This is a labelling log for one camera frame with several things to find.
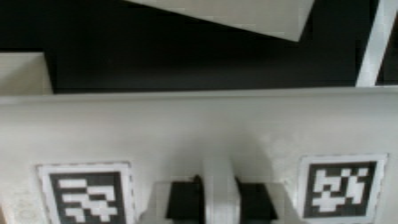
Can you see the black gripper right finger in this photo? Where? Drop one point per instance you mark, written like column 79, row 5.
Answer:
column 256, row 207

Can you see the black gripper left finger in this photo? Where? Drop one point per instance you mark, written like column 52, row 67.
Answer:
column 185, row 207

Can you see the white door panel with tags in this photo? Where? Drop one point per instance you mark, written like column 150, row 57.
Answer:
column 98, row 148

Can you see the white cabinet top block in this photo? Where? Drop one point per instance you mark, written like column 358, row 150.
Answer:
column 24, row 74

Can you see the white tag sheet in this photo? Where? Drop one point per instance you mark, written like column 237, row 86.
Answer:
column 272, row 17

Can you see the white table border rail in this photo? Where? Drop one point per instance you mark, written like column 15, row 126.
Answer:
column 377, row 43

